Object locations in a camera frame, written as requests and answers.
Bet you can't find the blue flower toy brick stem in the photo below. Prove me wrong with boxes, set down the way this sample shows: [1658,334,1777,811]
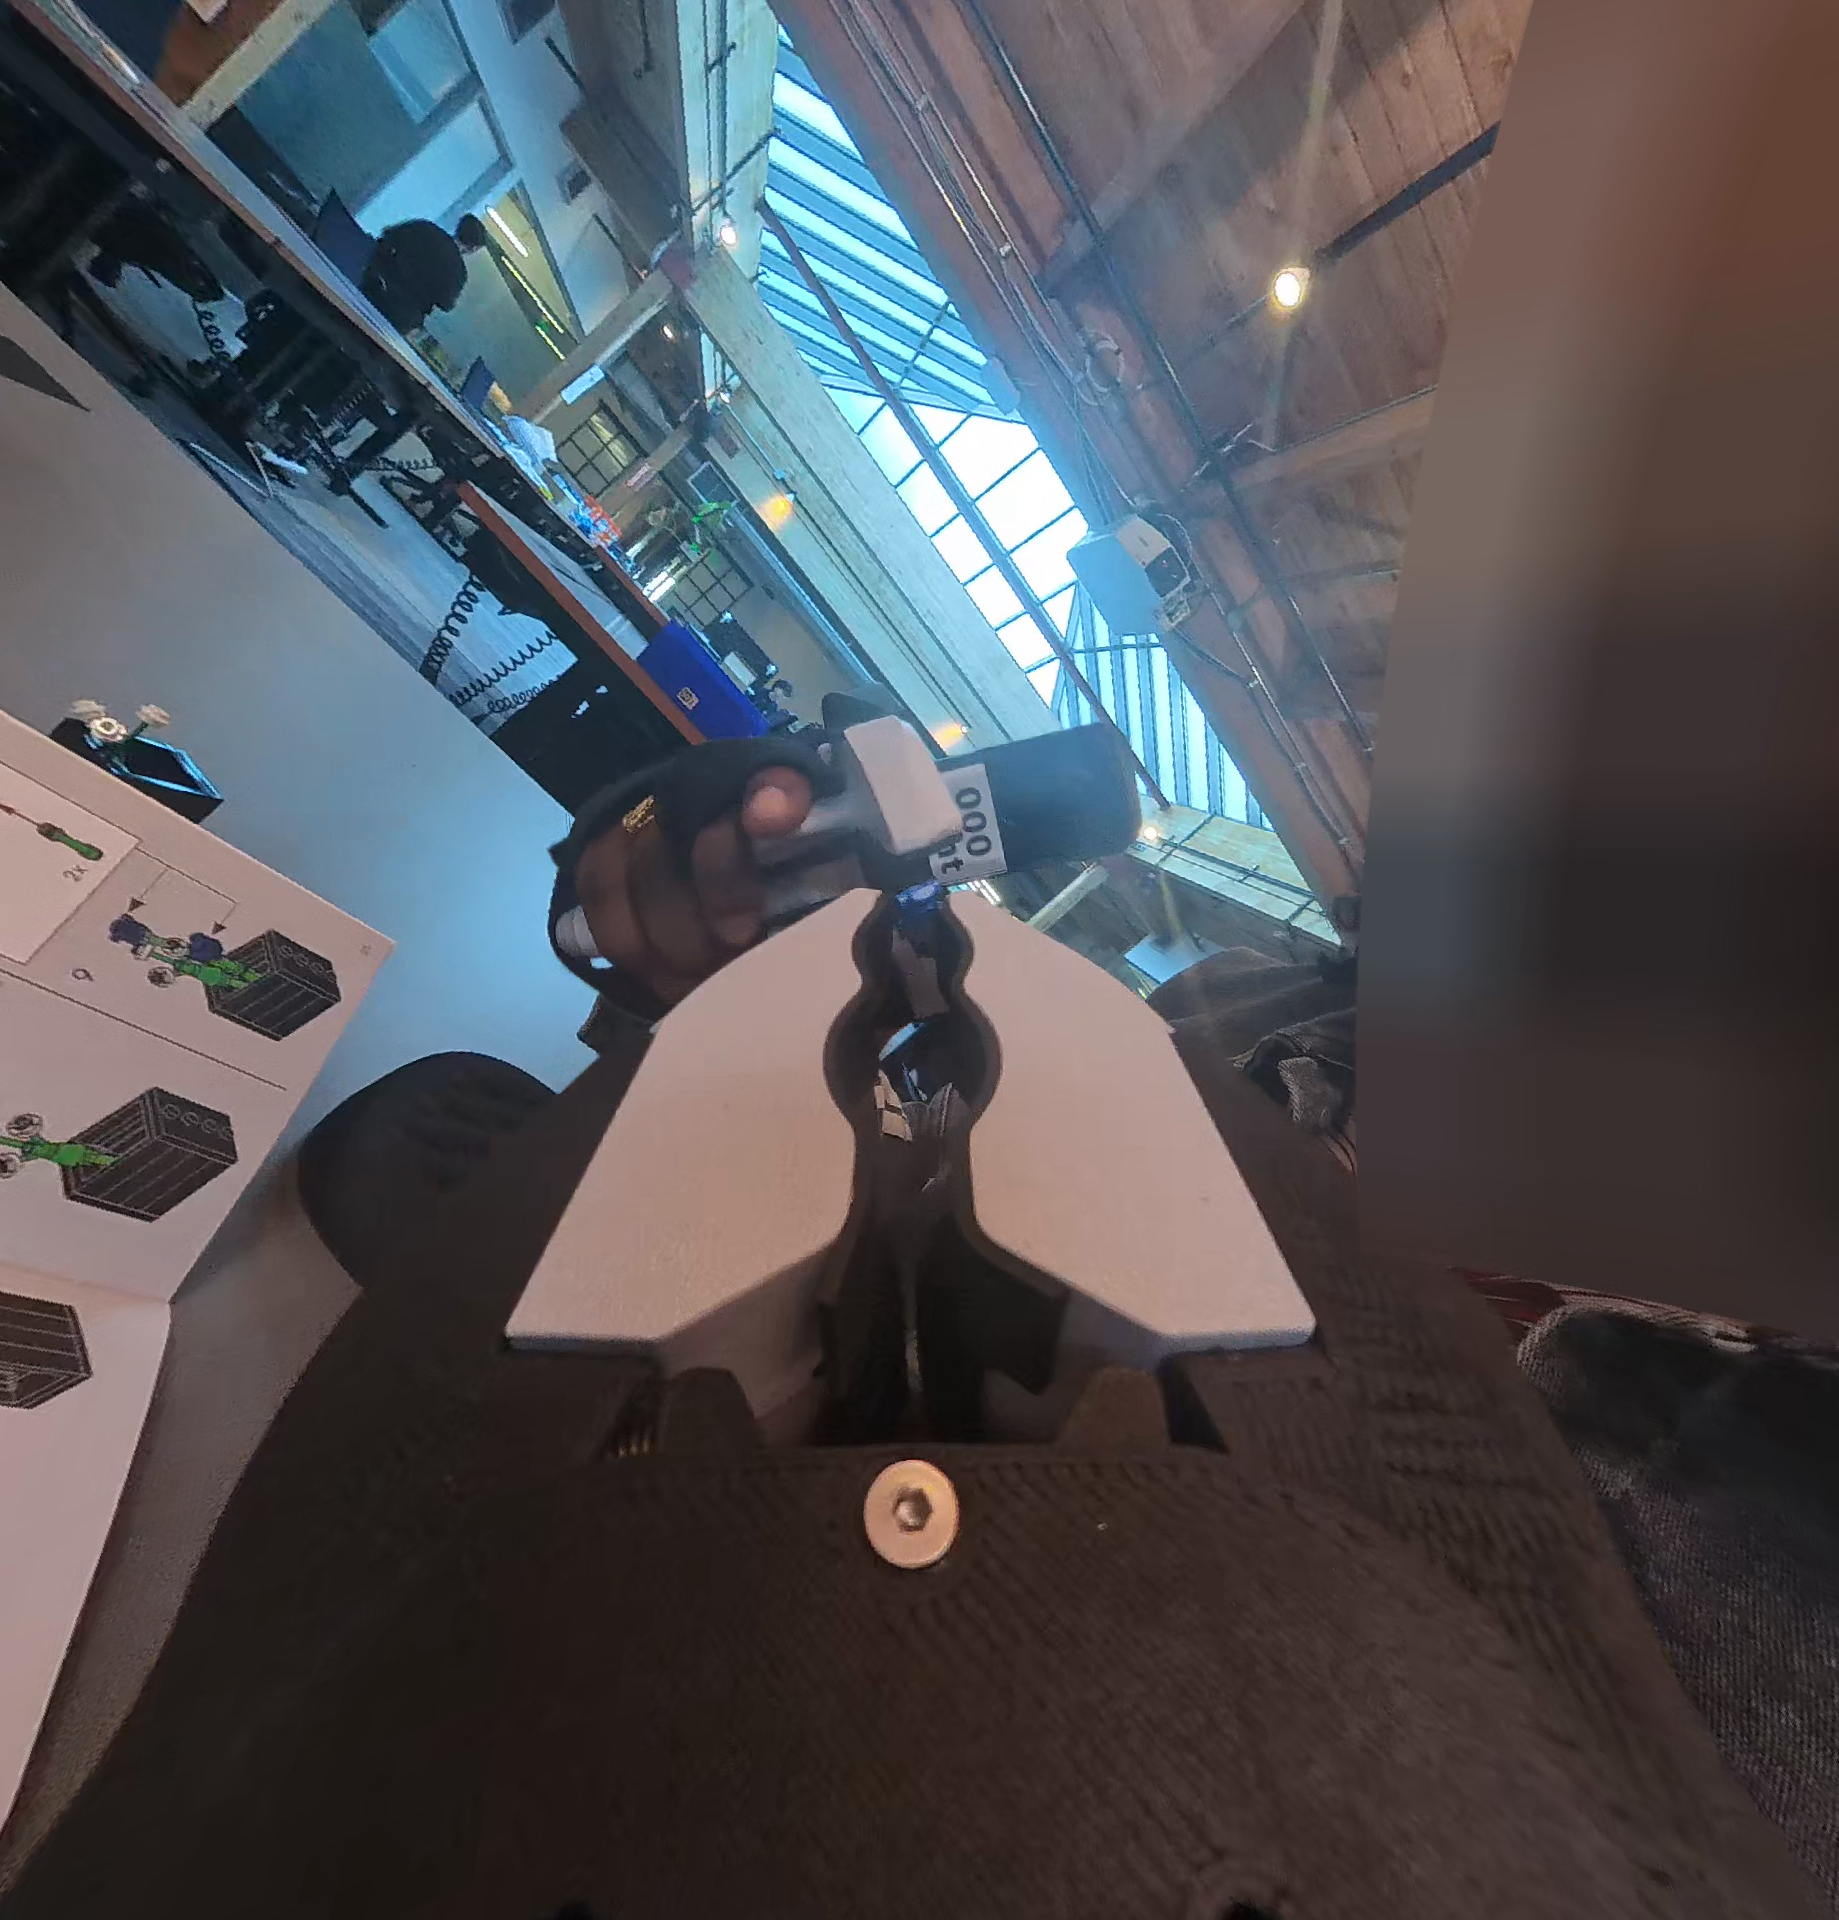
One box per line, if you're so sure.
[886,883,949,1025]

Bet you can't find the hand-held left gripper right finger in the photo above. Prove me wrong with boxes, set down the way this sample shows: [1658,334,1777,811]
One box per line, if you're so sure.
[928,886,1320,1380]

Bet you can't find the black brick pot white flowers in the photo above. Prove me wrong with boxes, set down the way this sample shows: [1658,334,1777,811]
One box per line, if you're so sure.
[47,696,228,825]

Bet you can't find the white ceiling-mounted device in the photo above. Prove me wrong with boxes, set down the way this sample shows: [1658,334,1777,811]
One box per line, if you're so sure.
[1068,512,1210,633]

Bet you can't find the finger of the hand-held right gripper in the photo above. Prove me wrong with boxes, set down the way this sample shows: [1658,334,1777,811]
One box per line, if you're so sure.
[871,1034,995,1204]

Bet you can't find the person's right hand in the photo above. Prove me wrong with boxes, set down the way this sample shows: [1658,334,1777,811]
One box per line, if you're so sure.
[572,767,818,1015]

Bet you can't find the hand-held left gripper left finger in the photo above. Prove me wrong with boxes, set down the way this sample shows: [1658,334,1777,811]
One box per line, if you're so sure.
[502,886,905,1399]

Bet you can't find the white instruction booklet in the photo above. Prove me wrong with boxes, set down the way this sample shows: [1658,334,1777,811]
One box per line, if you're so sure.
[0,686,398,1855]

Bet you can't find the blue plastic crate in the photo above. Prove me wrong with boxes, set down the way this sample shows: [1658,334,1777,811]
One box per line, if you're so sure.
[642,623,757,740]

